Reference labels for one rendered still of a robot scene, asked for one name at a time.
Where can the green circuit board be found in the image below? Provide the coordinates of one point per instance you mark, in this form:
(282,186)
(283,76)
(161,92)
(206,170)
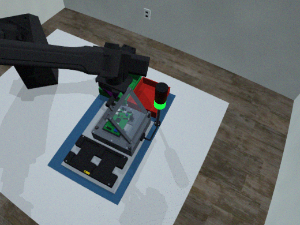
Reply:
(108,126)

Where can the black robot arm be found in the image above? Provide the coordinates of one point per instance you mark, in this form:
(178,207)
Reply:
(94,60)

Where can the red tray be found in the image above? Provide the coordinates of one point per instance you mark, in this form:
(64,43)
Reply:
(145,91)

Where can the green bin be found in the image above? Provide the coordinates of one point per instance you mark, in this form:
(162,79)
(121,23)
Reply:
(134,83)

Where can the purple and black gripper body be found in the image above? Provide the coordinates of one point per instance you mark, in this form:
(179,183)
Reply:
(116,84)

